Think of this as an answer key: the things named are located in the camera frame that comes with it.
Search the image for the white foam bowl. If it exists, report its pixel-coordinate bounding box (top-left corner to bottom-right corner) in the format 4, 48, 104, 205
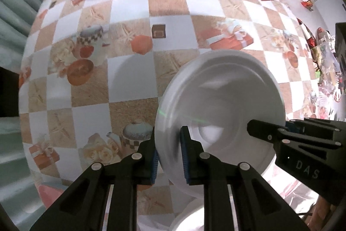
155, 50, 286, 198
170, 199, 204, 231

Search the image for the pink plastic plate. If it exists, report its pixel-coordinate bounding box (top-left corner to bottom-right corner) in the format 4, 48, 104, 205
37, 183, 67, 209

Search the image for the checkered patterned tablecloth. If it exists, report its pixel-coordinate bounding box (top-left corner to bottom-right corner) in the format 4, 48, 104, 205
17, 0, 323, 231

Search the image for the black cable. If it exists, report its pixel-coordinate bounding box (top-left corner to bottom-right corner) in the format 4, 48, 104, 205
298, 203, 320, 221

